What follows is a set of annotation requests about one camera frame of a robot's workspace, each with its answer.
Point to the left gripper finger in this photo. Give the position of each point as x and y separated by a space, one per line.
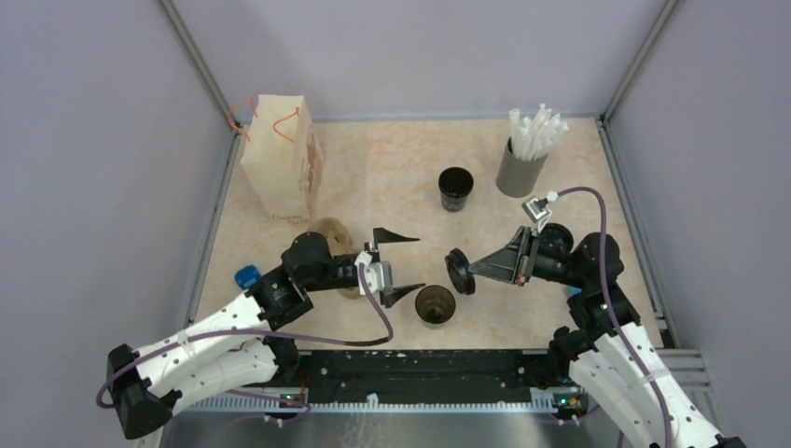
392 295
384 236

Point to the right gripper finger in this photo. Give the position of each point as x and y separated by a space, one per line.
502 271
512 252

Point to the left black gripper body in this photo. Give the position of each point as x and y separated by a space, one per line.
369 247

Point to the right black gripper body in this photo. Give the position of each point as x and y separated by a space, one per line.
545 266

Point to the black cup lid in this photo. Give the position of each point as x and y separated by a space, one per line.
457 266

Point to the single black coffee cup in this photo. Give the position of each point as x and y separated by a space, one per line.
435 305

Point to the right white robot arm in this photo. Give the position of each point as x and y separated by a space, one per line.
609 354

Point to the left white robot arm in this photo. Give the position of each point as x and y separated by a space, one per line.
243 343

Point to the beige paper takeout bag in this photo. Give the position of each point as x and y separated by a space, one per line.
282 158

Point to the stack of black lids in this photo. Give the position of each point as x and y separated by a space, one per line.
556 238

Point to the brown pulp cup carrier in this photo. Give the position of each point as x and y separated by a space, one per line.
334 232

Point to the grey cylindrical straw holder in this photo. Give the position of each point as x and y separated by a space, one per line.
517 178

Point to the stack of black cups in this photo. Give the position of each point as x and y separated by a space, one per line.
455 184

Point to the bundle of white straws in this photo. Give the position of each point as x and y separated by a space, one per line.
532 138

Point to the blue toy block left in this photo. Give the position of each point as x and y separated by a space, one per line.
247 276

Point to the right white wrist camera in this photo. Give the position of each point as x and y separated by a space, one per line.
537 210

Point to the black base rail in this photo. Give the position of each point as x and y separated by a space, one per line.
410 377

